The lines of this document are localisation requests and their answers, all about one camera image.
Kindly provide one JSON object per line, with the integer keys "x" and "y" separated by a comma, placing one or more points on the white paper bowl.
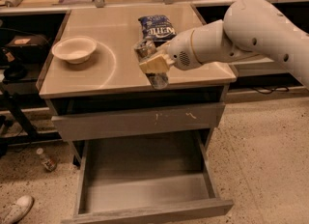
{"x": 74, "y": 50}

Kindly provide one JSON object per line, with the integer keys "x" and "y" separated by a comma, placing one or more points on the grey drawer cabinet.
{"x": 111, "y": 79}

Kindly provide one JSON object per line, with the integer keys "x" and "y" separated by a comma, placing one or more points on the open grey middle drawer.
{"x": 147, "y": 179}

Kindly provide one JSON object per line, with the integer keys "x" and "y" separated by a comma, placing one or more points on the blue Kettle chips bag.
{"x": 157, "y": 27}

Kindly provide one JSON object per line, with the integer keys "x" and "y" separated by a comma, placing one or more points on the closed grey top drawer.
{"x": 137, "y": 122}

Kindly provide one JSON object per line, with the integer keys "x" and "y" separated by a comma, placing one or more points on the plastic bottle on floor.
{"x": 47, "y": 161}

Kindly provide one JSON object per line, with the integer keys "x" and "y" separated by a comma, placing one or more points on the black stand frame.
{"x": 31, "y": 133}

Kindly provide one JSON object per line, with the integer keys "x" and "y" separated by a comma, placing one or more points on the silver redbull can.
{"x": 152, "y": 63}

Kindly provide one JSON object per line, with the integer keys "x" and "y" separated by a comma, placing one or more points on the white sneaker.
{"x": 17, "y": 210}

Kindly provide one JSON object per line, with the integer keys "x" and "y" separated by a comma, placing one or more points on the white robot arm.
{"x": 248, "y": 28}

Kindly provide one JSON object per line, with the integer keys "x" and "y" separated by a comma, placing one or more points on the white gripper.
{"x": 180, "y": 50}

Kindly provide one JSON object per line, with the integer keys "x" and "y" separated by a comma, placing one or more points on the black box with label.
{"x": 31, "y": 43}

